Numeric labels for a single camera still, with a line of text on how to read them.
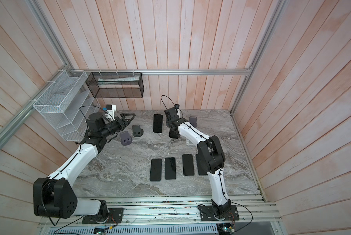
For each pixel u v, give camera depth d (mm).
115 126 700
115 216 734
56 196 410
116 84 1040
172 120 759
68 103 735
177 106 857
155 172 887
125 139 979
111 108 719
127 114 715
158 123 1069
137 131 1036
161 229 701
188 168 915
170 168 1179
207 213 729
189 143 1000
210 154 552
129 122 704
